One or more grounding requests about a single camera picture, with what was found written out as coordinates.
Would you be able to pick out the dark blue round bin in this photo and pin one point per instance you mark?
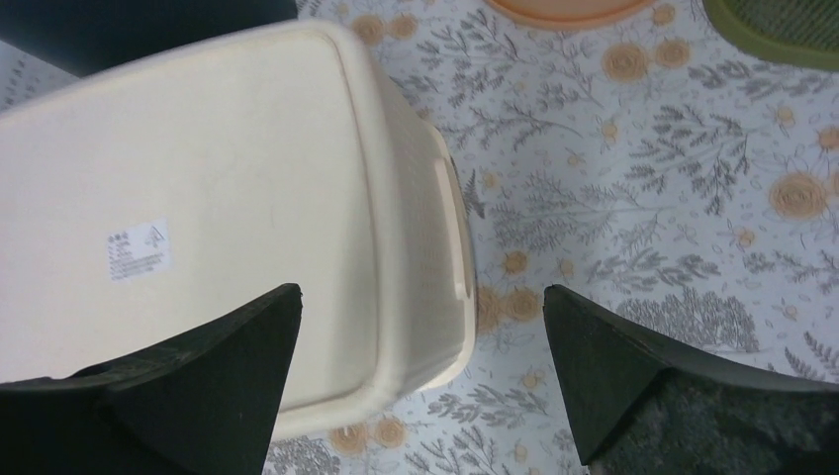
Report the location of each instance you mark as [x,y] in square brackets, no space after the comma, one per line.
[84,37]

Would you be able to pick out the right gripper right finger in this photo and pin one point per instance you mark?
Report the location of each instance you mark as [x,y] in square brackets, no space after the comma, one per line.
[640,402]

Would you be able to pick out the floral patterned table mat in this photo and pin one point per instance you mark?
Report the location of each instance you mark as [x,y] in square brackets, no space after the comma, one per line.
[649,165]

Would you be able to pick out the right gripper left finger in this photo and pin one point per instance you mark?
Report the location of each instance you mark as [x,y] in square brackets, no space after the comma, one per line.
[201,402]

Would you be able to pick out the cream perforated large basket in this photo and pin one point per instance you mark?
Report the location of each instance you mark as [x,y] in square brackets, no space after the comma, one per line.
[148,199]

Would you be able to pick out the orange round bin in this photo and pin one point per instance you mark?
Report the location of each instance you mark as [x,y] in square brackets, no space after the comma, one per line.
[568,15]

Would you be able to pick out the green mesh waste bin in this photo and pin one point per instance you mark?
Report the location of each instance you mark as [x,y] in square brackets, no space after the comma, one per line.
[802,33]

